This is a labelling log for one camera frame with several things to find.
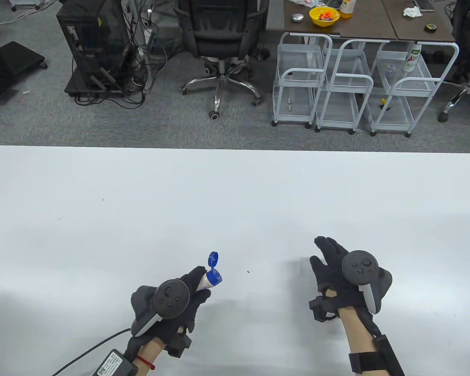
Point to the person's right hand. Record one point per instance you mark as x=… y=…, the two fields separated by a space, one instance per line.
x=329 y=266

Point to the person's left hand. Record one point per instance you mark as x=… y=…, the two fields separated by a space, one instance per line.
x=192 y=303

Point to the white hand cream tube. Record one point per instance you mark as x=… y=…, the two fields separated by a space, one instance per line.
x=212 y=278

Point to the person's right forearm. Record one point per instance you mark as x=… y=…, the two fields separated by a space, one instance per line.
x=356 y=333

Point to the person's left forearm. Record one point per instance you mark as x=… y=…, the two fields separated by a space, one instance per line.
x=150 y=352

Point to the black right hand controller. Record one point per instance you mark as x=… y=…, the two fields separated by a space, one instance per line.
x=360 y=268

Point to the black glove sensor module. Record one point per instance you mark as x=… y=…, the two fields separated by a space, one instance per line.
x=319 y=309
x=180 y=344

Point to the black box with white label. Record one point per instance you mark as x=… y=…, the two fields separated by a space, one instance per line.
x=113 y=364

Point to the slim black wrist box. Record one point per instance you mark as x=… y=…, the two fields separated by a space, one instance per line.
x=389 y=354

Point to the yellow and black tool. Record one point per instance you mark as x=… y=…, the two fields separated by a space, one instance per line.
x=384 y=102

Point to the white bottle with green cap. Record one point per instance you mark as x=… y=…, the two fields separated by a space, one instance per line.
x=411 y=58

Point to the brown wooden desk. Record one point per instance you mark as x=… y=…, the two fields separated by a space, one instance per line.
x=411 y=29
x=360 y=25

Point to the yellow bowl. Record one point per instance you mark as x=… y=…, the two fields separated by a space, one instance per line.
x=323 y=21

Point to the round silver case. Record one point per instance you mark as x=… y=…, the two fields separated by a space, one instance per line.
x=297 y=17

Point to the black mesh office chair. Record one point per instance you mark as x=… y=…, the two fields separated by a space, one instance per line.
x=219 y=35

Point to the orange drink bottle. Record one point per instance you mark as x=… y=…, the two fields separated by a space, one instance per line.
x=347 y=9

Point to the black chair with chrome base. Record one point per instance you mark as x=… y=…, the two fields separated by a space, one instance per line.
x=468 y=39

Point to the crumpled white tissue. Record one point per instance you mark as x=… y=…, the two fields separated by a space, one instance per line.
x=412 y=12

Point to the black computer tower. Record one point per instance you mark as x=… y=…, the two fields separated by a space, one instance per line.
x=90 y=43

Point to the black rolling stand base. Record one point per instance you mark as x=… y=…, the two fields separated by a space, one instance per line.
x=11 y=58

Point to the white cart base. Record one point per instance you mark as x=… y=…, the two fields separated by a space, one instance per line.
x=25 y=4

